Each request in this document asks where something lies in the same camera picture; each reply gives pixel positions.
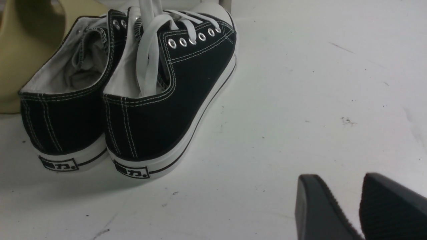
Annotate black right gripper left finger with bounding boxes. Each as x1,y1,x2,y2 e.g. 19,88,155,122
295,174,364,240

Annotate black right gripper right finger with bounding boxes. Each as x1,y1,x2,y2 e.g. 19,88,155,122
359,173,427,240

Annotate black laced sneaker right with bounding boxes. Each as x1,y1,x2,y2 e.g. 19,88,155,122
102,0,239,180

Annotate black laced sneaker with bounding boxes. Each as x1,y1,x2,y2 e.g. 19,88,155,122
102,0,239,180
18,9,128,173

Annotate black laced sneaker left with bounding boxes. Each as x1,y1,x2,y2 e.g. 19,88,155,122
18,9,128,173

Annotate olive green slipper right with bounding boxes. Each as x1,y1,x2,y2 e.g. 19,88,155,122
0,0,108,114

